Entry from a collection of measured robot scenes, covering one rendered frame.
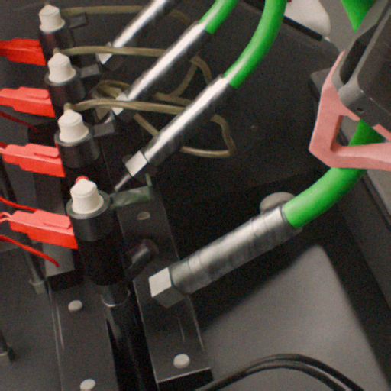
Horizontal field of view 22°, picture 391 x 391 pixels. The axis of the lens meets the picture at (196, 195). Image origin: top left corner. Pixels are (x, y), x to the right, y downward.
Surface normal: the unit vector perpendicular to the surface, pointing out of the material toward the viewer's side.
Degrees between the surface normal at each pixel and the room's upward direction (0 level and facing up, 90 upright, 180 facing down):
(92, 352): 0
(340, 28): 0
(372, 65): 45
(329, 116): 117
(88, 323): 0
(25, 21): 90
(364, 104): 102
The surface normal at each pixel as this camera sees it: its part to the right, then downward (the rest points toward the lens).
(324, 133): -0.51, 0.79
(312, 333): -0.16, -0.76
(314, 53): 0.20, 0.59
